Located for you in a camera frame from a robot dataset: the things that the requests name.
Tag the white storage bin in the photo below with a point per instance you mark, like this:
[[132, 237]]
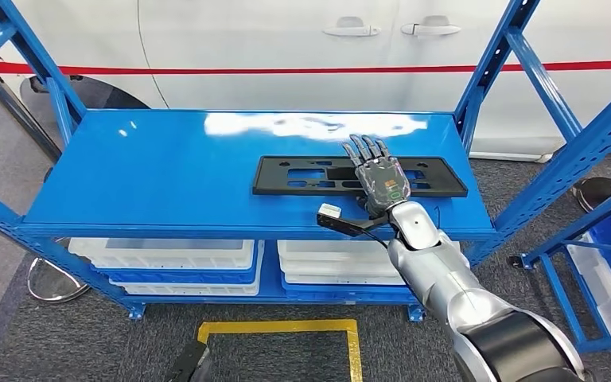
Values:
[[332, 267], [168, 258], [337, 280], [326, 248], [600, 295], [189, 290]]

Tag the red barrier belt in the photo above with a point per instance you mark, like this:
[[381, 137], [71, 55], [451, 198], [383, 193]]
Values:
[[284, 70]]

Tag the blue metal shelf rack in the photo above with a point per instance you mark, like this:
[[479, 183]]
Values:
[[179, 174]]

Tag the yellow floor tape square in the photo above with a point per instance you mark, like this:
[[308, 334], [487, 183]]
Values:
[[284, 327]]

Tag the metal barrier stanchion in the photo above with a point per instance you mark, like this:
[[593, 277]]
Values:
[[68, 295], [18, 113]]

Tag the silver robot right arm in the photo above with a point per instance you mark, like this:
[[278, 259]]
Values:
[[442, 274]]

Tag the black robot left foot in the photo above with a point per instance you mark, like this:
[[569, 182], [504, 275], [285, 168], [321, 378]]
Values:
[[192, 364]]

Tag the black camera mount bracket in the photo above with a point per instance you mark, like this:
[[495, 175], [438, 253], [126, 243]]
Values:
[[347, 225]]

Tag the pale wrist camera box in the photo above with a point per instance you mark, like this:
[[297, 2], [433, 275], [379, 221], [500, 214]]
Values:
[[331, 211]]

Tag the white car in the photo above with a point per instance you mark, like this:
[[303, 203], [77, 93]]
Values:
[[258, 53]]

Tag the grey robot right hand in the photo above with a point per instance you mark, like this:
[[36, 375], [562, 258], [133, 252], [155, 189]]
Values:
[[384, 184]]

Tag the long black plastic frame part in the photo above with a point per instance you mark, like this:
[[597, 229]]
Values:
[[271, 182]]

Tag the blue wheeled shelf rack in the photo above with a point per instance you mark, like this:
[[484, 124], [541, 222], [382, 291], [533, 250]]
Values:
[[558, 295]]

